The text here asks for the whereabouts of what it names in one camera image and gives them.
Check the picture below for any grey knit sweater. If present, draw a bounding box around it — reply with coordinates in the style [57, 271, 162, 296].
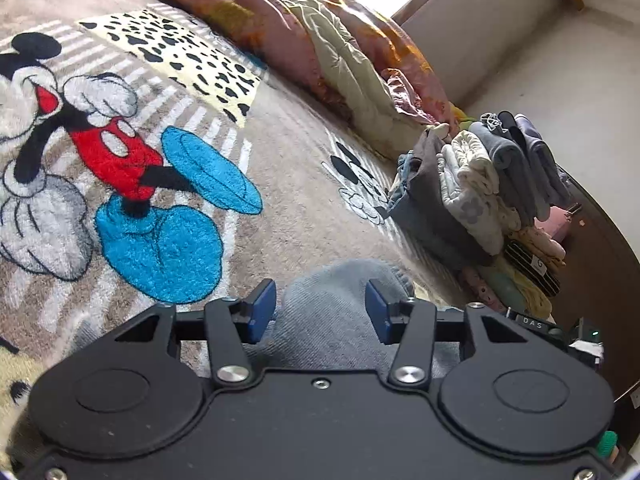
[245, 259, 434, 376]

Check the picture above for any pink patterned folded garment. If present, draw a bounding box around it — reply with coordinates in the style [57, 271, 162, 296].
[460, 266, 506, 313]

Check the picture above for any dark brown folded garment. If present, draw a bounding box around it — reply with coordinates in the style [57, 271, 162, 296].
[387, 131, 492, 270]

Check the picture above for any yellow folded garment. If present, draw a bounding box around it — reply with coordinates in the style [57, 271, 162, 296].
[477, 256, 552, 320]

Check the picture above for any black white striped garment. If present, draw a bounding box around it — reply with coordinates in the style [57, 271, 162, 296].
[503, 240, 560, 297]

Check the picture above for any white floral folded garment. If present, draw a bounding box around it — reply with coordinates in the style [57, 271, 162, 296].
[436, 130, 522, 256]

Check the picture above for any grey folded garment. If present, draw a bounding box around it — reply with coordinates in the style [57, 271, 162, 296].
[469, 113, 537, 226]

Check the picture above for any Mickey Mouse plush blanket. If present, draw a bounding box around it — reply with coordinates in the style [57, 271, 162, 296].
[1, 0, 457, 471]

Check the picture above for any dark wooden bed footboard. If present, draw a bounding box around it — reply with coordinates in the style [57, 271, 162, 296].
[552, 177, 639, 396]

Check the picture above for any lavender folded garment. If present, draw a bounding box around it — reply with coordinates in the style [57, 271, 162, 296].
[515, 114, 570, 209]

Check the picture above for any pink floral quilt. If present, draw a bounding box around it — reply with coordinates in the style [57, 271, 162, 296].
[169, 0, 464, 158]

